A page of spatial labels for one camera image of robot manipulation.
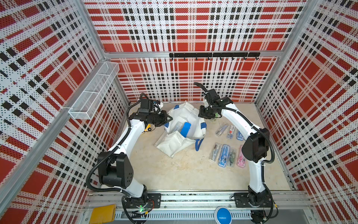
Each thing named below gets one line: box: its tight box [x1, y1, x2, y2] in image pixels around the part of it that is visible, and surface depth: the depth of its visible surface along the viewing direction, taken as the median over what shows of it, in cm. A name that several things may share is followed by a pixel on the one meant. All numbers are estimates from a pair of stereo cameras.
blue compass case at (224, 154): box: [218, 144, 231, 168], surface depth 90 cm
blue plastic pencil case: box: [179, 121, 192, 138], surface depth 104 cm
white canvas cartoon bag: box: [154, 101, 207, 159], surface depth 90 cm
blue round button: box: [216, 207, 232, 224], surface depth 69 cm
